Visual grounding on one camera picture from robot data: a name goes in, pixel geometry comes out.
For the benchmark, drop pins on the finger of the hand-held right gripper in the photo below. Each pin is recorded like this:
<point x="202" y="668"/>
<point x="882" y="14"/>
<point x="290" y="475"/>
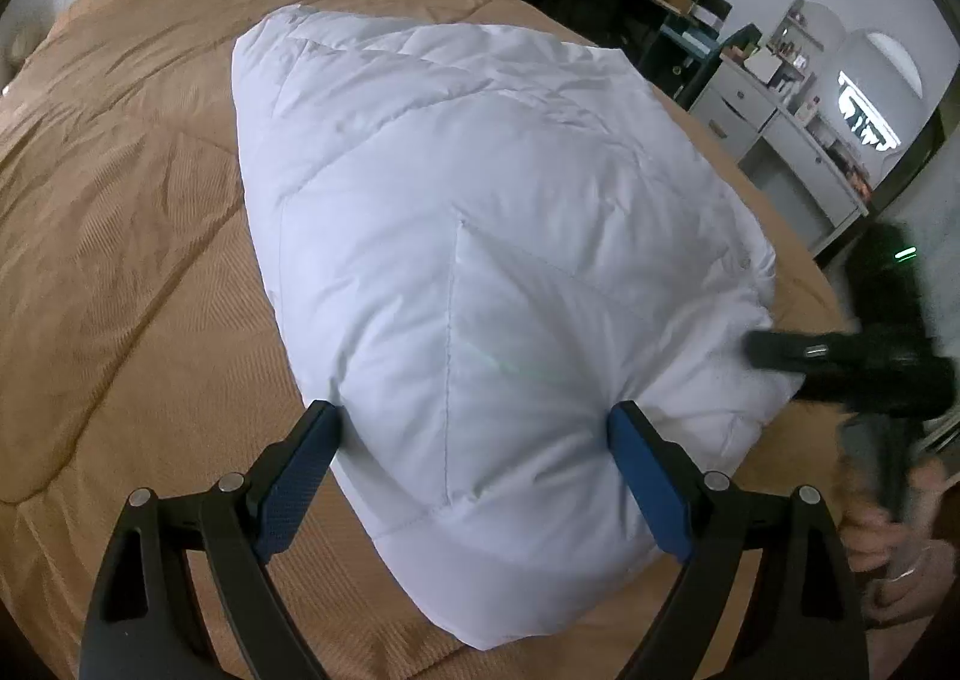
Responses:
<point x="787" y="350"/>

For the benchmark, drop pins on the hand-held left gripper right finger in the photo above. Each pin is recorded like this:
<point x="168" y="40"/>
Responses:
<point x="645" y="485"/>

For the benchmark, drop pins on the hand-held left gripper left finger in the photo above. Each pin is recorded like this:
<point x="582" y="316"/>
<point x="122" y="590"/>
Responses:
<point x="300" y="477"/>

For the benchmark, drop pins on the white duvet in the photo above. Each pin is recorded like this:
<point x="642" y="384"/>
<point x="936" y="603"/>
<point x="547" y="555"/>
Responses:
<point x="487" y="238"/>

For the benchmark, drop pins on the person's right hand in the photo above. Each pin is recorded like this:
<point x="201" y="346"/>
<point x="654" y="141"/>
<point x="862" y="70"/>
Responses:
<point x="900" y="575"/>

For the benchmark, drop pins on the white vanity desk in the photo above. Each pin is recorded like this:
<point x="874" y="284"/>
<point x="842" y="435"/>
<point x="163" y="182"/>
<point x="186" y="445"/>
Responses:
<point x="795" y="155"/>

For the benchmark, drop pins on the white arched vanity mirror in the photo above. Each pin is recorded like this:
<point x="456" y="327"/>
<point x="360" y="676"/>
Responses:
<point x="881" y="54"/>

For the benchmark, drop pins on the tan bed blanket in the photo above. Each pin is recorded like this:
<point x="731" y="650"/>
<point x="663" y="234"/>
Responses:
<point x="135" y="238"/>

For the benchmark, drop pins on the black shelf unit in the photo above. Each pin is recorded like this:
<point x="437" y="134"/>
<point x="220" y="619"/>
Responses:
<point x="667" y="71"/>

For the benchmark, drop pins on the teal box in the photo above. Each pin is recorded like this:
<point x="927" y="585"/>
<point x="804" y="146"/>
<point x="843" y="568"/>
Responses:
<point x="690" y="37"/>

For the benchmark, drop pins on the beige pillow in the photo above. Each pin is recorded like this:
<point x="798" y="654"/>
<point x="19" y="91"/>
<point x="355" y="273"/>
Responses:
<point x="16" y="50"/>

